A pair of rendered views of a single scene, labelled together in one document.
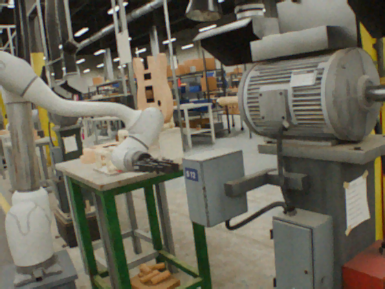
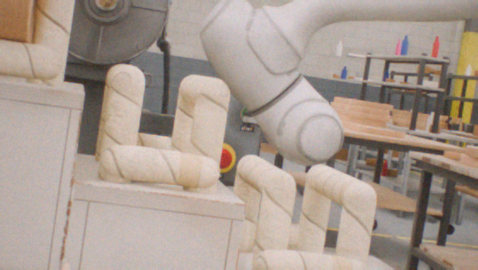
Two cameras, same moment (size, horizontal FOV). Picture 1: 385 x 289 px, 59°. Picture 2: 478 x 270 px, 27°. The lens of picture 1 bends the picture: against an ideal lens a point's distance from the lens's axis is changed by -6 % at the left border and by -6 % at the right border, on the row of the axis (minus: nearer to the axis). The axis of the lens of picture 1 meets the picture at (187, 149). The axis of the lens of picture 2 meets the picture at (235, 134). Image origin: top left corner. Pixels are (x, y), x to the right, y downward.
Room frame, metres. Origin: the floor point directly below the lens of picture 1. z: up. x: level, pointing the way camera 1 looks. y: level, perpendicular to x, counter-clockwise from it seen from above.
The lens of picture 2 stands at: (2.94, 0.77, 1.13)
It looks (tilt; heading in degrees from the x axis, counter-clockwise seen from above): 3 degrees down; 203
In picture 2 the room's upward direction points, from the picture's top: 9 degrees clockwise
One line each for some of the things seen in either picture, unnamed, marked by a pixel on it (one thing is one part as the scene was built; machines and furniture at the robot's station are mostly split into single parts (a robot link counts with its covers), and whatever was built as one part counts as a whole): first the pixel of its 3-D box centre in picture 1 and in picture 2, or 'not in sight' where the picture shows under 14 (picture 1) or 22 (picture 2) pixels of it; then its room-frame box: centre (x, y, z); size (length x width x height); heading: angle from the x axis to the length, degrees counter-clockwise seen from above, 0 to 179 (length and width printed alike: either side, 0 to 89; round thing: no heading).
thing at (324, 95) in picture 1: (305, 98); (105, 6); (1.07, -0.37, 1.25); 0.41 x 0.27 x 0.26; 34
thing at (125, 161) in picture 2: not in sight; (160, 166); (2.09, 0.34, 1.04); 0.11 x 0.03 x 0.03; 124
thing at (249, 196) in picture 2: not in sight; (244, 209); (1.88, 0.34, 0.99); 0.03 x 0.03 x 0.09
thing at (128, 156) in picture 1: (137, 161); not in sight; (1.36, 0.20, 1.07); 0.09 x 0.06 x 0.09; 124
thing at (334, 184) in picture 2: (102, 153); (339, 187); (1.90, 0.46, 1.04); 0.20 x 0.03 x 0.03; 33
